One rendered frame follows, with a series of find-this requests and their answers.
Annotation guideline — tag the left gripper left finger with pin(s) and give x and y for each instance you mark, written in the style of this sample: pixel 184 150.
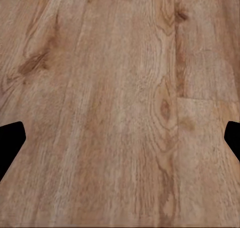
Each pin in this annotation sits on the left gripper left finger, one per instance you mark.
pixel 12 137

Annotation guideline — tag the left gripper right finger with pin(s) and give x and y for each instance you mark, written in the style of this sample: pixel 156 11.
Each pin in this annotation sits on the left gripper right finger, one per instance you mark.
pixel 232 137

